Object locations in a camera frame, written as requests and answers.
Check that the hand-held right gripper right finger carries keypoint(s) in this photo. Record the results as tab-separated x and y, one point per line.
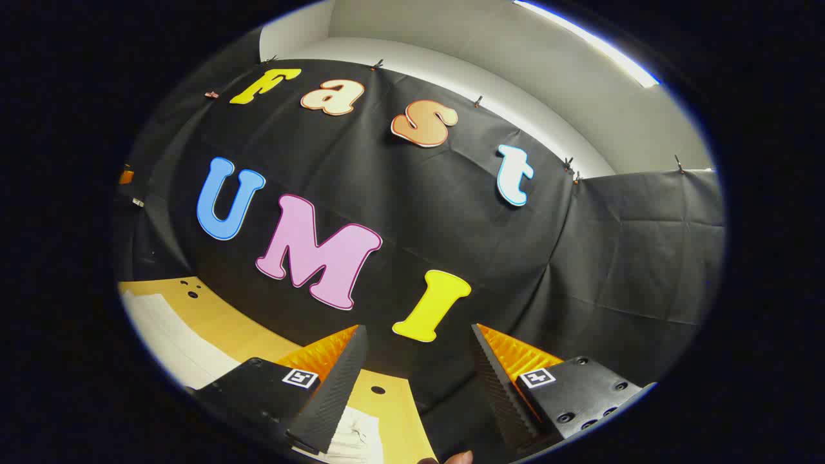
496	386

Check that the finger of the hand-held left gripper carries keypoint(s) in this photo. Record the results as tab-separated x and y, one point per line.
126	175

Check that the white jeans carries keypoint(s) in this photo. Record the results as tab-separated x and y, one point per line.
174	335

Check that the row of small metal clips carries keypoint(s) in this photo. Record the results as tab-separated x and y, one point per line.
377	64

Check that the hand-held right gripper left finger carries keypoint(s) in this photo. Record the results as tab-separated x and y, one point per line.
335	393

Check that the black backdrop cloth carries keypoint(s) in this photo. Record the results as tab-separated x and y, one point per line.
451	219

